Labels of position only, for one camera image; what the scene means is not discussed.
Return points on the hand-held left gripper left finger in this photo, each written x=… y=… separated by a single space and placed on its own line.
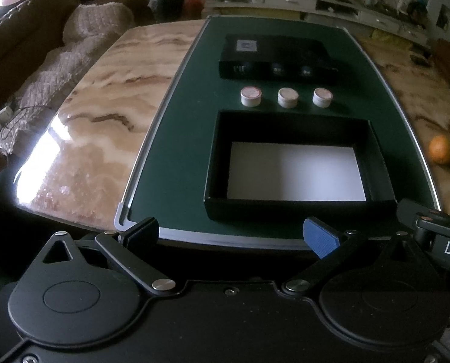
x=143 y=232

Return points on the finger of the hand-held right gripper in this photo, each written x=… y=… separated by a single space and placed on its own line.
x=412 y=211

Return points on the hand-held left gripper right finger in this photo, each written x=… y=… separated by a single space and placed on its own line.
x=319 y=238

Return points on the black box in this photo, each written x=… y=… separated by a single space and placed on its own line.
x=217 y=158
x=285 y=53

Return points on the white round container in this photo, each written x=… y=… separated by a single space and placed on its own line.
x=250 y=96
x=288 y=97
x=322 y=97

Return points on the marble desktop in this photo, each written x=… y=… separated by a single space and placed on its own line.
x=107 y=94

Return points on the orange fruit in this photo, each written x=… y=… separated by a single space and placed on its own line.
x=440 y=149

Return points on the dark green desk mat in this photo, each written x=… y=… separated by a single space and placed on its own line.
x=194 y=140

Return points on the small dark object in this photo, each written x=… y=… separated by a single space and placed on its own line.
x=420 y=59

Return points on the white charger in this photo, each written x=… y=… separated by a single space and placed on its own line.
x=1 y=115

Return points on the beige quilted blanket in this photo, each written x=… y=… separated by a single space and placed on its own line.
x=77 y=56

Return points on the black bin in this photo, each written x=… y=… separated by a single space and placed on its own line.
x=171 y=5

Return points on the brown sofa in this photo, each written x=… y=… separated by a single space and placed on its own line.
x=32 y=26

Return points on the red plastic bag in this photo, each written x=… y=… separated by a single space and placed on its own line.
x=193 y=2

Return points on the white tv cabinet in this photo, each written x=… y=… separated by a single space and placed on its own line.
x=285 y=0

